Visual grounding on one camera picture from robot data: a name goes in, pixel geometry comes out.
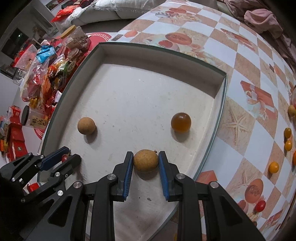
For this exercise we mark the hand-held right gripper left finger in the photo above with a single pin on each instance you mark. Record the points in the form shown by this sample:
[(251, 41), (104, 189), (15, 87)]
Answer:
[(128, 178)]

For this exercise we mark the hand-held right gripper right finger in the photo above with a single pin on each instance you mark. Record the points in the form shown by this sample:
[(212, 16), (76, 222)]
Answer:
[(163, 178)]

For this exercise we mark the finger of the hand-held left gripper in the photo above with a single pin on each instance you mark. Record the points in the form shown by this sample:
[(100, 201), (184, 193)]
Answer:
[(53, 160), (69, 165)]

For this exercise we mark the red cherry tomato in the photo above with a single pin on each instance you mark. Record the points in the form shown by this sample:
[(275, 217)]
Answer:
[(260, 205), (64, 158)]

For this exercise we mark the brown longan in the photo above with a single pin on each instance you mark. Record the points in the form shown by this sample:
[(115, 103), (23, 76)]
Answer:
[(146, 164), (86, 125), (291, 110)]

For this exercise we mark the amber cherry tomato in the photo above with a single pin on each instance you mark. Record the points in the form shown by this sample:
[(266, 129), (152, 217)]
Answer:
[(181, 122)]

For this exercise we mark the white shallow box tray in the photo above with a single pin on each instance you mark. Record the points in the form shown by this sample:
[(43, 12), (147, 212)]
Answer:
[(138, 92)]

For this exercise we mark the yellow cherry tomato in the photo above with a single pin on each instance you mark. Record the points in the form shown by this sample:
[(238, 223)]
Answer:
[(287, 132), (288, 145), (273, 167)]

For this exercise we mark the red round mat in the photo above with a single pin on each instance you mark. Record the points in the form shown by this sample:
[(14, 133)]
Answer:
[(101, 37), (39, 133)]

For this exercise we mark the red gift boxes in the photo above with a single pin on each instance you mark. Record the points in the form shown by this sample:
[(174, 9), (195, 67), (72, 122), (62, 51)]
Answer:
[(13, 139)]

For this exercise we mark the jar with black lid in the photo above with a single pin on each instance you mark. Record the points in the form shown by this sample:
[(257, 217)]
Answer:
[(30, 118)]

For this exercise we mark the pile of snack packets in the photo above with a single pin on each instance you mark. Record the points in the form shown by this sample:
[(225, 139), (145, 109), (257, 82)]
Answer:
[(44, 76)]

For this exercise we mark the small jar with cork lid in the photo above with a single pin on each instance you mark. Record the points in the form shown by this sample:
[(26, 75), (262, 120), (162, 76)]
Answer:
[(74, 52)]

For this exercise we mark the glass jar with yellow lid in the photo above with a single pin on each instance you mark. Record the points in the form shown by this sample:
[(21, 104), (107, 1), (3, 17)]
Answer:
[(75, 38)]

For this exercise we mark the orange tomato on table edge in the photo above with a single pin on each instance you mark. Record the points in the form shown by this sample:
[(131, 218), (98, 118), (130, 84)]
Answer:
[(294, 157)]

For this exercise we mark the red snack bag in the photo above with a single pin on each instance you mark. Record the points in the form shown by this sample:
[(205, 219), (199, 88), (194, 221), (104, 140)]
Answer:
[(62, 15)]

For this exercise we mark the clear plastic bag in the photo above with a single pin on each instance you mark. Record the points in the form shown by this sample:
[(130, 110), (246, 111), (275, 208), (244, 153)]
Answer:
[(294, 96)]

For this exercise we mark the white cushion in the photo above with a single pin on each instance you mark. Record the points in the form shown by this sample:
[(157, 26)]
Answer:
[(104, 10)]

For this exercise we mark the pink cloth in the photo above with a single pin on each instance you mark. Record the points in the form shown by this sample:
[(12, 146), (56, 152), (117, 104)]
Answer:
[(261, 18)]

